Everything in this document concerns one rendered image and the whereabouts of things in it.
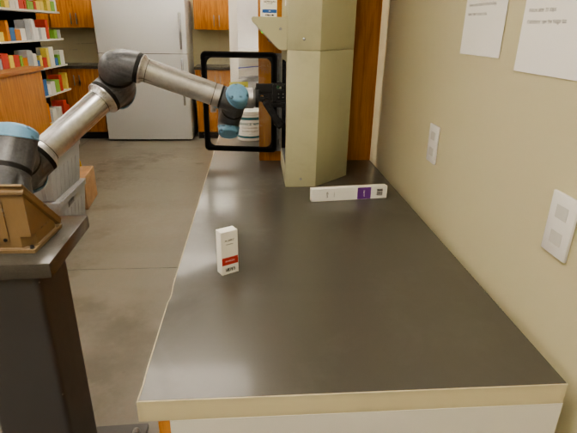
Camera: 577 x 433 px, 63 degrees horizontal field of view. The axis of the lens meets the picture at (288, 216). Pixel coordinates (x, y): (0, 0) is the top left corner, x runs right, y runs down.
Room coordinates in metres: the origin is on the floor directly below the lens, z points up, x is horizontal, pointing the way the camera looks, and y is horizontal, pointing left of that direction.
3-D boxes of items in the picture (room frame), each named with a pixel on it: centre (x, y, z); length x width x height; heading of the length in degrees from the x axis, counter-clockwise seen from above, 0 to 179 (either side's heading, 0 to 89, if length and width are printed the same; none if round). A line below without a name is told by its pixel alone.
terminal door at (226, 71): (1.94, 0.21, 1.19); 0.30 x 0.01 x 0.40; 86
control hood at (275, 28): (1.77, 0.08, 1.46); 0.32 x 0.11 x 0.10; 4
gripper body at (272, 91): (1.76, 0.07, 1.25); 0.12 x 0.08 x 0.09; 94
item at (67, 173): (3.30, 1.82, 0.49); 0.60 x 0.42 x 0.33; 4
